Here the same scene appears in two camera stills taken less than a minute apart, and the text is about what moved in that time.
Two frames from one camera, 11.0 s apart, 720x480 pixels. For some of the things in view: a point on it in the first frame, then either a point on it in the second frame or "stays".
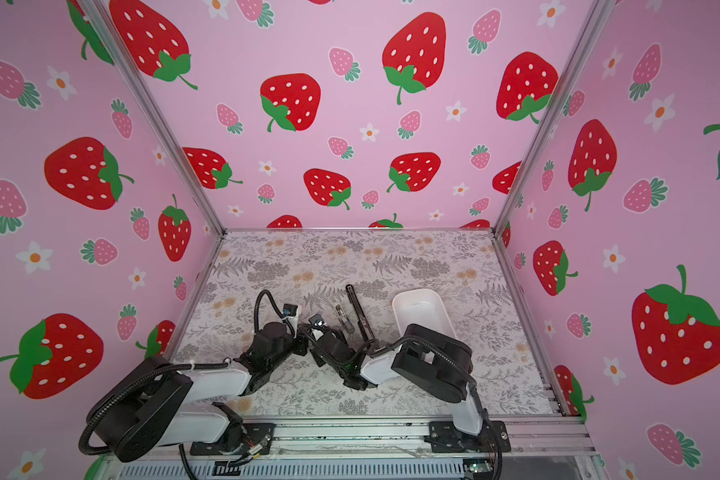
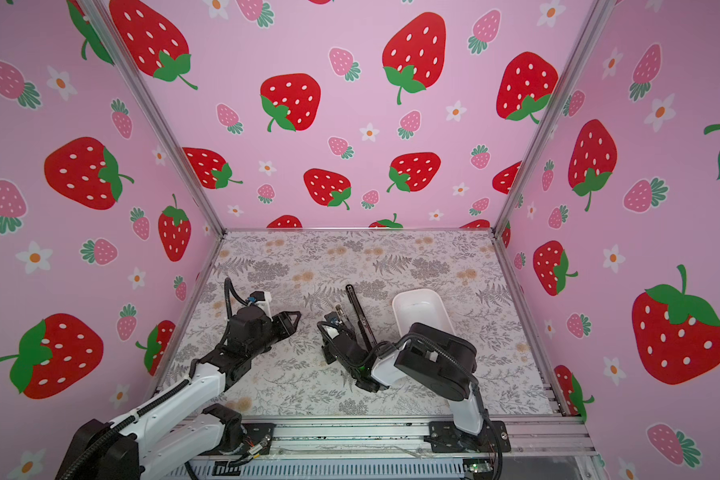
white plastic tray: (422, 307) stays
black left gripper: (302, 338) to (285, 320)
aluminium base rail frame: (540, 447) stays
